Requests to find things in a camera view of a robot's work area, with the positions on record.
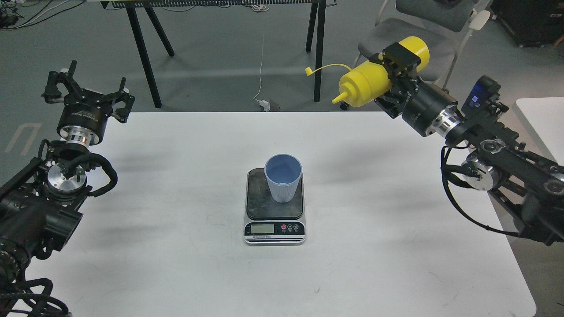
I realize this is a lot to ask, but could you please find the floor cables top left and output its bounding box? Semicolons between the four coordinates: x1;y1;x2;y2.
0;0;86;30

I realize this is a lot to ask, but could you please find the white side table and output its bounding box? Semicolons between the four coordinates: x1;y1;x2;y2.
513;97;564;165

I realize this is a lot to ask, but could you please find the black cabinet top right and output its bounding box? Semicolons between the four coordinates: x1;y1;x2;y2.
491;0;564;48

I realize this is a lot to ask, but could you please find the black-legged background table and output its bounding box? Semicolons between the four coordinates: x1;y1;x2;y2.
101;0;336;112

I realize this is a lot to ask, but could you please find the yellow squeeze seasoning bottle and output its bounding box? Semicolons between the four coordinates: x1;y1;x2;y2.
332;36;430;107

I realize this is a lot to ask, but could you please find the grey office chair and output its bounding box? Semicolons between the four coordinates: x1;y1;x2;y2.
353;0;490;89

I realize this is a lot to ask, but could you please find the blue ribbed plastic cup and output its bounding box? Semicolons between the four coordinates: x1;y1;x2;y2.
264;153;302;203

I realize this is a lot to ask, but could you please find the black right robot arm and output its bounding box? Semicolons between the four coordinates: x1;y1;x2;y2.
369;42;564;246

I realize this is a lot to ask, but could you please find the digital kitchen scale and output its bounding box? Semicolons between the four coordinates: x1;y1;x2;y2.
243;168;306;246

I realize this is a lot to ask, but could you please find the white cable with plug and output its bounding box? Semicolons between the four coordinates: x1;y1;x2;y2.
254;44;281;112

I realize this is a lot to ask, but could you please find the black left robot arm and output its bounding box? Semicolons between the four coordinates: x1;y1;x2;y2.
0;61;135;317

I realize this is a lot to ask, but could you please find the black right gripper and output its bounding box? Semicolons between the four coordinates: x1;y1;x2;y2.
368;42;460;138

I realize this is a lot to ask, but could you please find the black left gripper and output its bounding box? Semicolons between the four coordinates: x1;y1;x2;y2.
42;60;136;146

